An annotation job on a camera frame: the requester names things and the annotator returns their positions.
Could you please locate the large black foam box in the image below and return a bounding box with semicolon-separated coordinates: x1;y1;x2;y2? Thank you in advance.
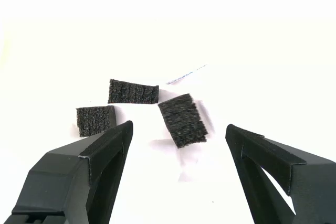
157;93;209;149

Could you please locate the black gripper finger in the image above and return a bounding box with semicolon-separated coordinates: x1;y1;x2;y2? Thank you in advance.
225;123;336;224
4;120;134;224

